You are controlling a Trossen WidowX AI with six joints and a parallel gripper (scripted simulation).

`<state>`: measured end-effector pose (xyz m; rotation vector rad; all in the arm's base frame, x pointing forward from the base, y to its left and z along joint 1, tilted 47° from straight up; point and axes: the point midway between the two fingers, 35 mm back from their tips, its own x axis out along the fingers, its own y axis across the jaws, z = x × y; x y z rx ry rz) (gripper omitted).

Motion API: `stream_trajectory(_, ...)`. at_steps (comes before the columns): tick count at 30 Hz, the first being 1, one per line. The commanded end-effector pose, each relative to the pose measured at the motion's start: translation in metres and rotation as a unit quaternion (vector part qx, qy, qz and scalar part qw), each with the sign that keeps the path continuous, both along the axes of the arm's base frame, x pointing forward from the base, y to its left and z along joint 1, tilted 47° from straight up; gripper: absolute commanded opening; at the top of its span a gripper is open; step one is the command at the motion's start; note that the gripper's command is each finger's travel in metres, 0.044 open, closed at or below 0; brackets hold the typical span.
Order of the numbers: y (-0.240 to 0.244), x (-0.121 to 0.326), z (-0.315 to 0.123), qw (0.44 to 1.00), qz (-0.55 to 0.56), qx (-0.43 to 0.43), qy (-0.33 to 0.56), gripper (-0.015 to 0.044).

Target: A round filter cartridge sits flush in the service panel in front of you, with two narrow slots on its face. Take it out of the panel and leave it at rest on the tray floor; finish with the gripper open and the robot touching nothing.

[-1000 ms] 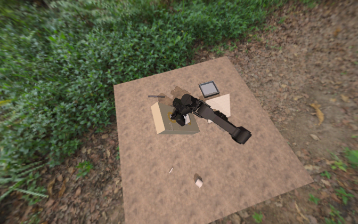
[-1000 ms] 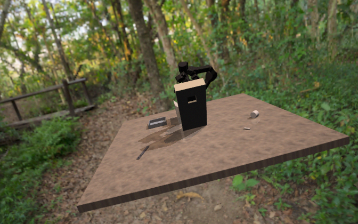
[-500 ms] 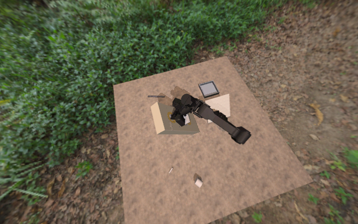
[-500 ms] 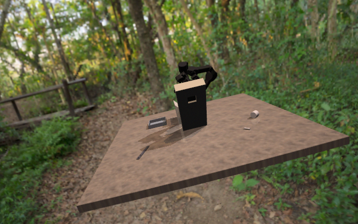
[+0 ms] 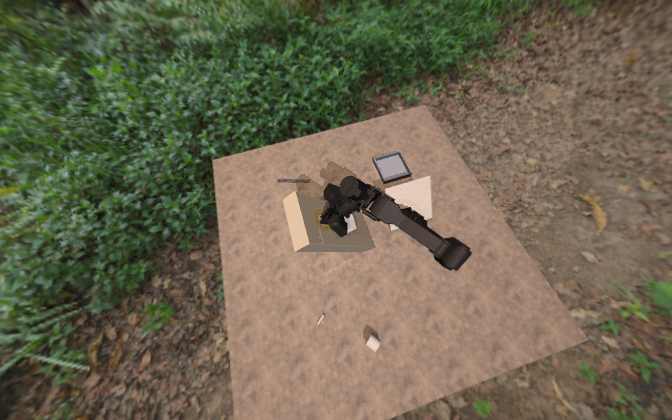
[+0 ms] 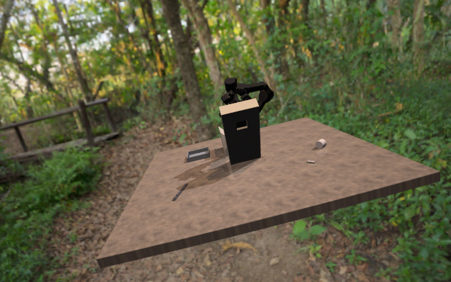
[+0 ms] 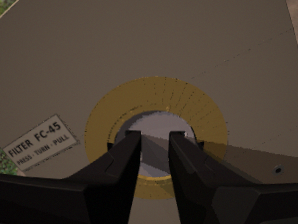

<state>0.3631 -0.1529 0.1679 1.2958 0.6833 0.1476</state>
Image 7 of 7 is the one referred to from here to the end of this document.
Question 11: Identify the tan service panel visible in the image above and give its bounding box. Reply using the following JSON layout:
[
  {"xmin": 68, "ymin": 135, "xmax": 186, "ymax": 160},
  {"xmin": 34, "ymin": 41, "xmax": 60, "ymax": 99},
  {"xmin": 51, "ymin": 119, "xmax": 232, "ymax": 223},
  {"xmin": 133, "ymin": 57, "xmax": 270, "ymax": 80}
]
[{"xmin": 0, "ymin": 0, "xmax": 298, "ymax": 184}]

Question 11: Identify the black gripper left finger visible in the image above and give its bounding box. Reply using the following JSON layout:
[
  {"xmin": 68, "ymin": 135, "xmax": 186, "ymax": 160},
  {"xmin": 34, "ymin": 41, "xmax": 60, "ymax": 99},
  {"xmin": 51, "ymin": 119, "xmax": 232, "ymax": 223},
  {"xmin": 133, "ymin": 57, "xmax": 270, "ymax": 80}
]
[{"xmin": 0, "ymin": 131, "xmax": 141, "ymax": 224}]

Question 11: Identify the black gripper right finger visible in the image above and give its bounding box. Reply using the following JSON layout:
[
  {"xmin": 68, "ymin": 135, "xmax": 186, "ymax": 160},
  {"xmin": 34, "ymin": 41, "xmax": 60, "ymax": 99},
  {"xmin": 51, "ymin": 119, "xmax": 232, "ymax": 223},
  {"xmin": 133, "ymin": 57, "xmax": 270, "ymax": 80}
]
[{"xmin": 169, "ymin": 131, "xmax": 298, "ymax": 224}]

